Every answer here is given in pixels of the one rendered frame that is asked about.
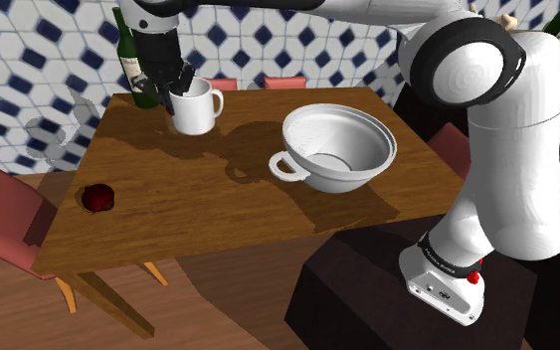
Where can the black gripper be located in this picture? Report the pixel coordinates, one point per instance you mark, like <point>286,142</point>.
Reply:
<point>159,55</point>

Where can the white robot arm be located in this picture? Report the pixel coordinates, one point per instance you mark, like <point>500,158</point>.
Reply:
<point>512,160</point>

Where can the white mug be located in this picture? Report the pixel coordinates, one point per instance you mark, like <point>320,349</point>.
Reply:
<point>196,114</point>

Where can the green wine bottle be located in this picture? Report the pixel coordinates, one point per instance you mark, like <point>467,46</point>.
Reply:
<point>131,72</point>

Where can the wooden table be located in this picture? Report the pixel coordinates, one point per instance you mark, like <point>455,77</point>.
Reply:
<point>182,203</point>

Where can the dark red apple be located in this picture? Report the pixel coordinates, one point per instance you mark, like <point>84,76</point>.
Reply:
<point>98,197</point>

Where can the dark robot stand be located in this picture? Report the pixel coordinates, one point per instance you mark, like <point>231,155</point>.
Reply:
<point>357,291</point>

